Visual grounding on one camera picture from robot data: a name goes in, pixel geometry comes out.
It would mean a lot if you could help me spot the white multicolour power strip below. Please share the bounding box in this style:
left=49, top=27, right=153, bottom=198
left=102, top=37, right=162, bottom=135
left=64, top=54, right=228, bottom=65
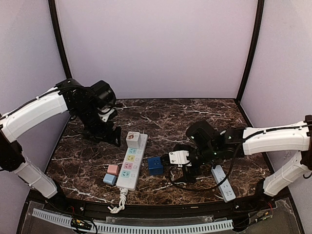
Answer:
left=116, top=133, right=148, bottom=191

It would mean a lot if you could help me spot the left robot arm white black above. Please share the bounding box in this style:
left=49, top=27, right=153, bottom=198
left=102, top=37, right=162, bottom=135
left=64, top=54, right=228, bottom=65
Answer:
left=0, top=78, right=121, bottom=199

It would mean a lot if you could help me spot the blue cube socket adapter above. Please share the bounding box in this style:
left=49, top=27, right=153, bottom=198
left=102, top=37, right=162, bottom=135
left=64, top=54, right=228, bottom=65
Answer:
left=148, top=157, right=164, bottom=176

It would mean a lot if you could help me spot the right black frame post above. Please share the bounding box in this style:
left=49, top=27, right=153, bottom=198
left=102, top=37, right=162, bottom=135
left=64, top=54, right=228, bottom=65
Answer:
left=235, top=0, right=265, bottom=105

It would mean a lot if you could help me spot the black front table rail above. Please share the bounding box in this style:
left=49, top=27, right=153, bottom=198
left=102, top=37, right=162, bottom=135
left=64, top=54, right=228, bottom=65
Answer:
left=29, top=195, right=276, bottom=222

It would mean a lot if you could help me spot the white cube socket adapter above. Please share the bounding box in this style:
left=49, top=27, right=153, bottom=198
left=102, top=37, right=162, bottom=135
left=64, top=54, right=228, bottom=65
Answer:
left=126, top=131, right=140, bottom=149

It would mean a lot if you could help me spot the left black frame post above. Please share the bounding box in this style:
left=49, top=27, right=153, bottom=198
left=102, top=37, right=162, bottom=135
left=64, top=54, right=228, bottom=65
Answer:
left=48, top=0, right=72, bottom=79

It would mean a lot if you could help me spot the black frame post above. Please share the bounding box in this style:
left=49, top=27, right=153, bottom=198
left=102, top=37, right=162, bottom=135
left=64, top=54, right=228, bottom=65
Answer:
left=48, top=0, right=72, bottom=79
left=235, top=0, right=265, bottom=105

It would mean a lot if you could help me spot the pink cube charger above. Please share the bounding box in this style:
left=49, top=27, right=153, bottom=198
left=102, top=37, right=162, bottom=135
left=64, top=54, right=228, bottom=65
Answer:
left=107, top=165, right=119, bottom=176

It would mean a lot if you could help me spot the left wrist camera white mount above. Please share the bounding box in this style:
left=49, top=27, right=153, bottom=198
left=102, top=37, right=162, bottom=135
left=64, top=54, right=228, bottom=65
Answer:
left=99, top=109, right=117, bottom=122

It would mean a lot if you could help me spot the grey-blue small power strip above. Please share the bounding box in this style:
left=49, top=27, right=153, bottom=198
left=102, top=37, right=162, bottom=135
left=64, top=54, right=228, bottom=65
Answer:
left=211, top=165, right=236, bottom=203

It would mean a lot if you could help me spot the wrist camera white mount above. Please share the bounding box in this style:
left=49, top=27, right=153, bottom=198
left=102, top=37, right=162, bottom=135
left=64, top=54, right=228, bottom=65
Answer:
left=169, top=150, right=191, bottom=167
left=99, top=109, right=117, bottom=122

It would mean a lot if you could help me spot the white slotted cable duct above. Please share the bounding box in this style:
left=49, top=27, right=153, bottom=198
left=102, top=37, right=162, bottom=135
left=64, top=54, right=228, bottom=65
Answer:
left=32, top=208, right=234, bottom=234

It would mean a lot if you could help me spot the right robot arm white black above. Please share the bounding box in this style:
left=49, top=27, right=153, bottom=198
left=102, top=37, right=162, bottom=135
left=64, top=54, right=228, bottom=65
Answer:
left=160, top=115, right=312, bottom=197

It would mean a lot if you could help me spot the white coiled power strip cable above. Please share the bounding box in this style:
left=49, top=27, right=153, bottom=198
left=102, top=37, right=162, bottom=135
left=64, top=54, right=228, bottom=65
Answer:
left=108, top=189, right=129, bottom=215

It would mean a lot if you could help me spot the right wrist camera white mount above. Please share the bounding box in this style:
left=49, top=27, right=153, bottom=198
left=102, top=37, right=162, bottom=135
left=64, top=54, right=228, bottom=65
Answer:
left=169, top=150, right=191, bottom=167

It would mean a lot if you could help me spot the light blue cube charger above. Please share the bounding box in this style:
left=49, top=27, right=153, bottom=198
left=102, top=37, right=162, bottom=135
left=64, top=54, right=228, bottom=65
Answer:
left=103, top=174, right=117, bottom=186

